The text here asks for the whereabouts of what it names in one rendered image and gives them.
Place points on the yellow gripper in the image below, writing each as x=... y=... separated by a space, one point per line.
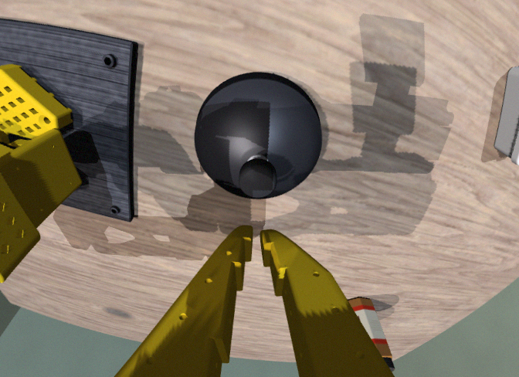
x=194 y=336

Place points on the paprika spice jar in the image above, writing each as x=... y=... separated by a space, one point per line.
x=364 y=309

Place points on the black dome bell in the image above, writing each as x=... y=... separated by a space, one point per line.
x=258 y=135

